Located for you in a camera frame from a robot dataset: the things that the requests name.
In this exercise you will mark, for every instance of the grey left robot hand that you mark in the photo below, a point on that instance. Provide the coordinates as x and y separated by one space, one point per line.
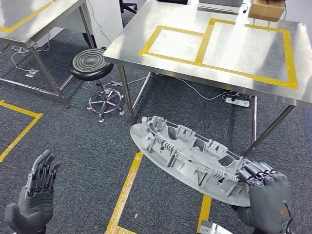
34 210

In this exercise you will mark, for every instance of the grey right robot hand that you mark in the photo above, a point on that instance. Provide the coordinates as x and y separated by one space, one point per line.
268 206

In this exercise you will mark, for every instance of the grey plastic wheel hubcap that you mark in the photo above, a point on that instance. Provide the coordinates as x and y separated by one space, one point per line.
185 168

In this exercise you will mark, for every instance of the yellow workbench marking tape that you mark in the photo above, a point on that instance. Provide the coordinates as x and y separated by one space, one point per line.
288 58

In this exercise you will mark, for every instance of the stainless steel workbench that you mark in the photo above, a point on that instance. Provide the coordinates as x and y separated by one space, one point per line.
175 45

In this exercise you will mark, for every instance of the yellow floor tape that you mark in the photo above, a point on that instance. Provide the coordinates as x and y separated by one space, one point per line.
22 110
123 193

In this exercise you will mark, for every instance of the white power strip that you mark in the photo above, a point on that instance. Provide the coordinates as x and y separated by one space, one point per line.
237 102

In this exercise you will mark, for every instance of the floor socket box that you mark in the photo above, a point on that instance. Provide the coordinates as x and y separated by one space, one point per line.
32 73

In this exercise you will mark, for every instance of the black round stool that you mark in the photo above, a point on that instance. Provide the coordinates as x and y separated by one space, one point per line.
90 63

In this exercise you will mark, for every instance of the yellow table marking tape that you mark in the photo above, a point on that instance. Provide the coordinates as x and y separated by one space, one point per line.
24 17

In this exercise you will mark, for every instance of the stainless steel table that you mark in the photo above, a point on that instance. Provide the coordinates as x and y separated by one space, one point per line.
36 16

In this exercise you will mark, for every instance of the large cardboard box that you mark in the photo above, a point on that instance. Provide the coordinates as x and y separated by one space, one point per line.
265 11

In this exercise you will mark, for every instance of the white office desk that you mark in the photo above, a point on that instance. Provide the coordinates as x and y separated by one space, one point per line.
107 19

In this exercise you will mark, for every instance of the black office chair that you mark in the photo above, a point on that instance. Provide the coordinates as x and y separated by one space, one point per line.
129 5

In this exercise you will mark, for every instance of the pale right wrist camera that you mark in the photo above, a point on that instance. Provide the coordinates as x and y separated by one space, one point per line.
209 229

